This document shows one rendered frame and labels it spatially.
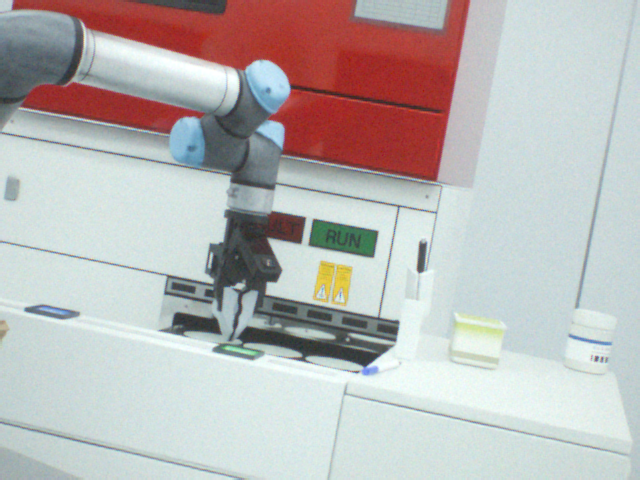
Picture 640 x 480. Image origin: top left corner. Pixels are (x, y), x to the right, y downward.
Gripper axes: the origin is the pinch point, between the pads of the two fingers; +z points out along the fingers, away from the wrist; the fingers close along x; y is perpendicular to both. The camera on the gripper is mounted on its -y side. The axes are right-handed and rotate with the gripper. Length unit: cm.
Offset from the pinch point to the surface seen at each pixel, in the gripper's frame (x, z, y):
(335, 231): -18.7, -18.9, 4.9
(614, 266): -156, -16, 83
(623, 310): -160, -5, 80
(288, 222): -12.2, -18.9, 10.5
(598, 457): -14, -2, -73
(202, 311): -2.3, -0.7, 17.8
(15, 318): 43.1, -3.3, -24.0
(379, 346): -26.6, -0.9, -3.1
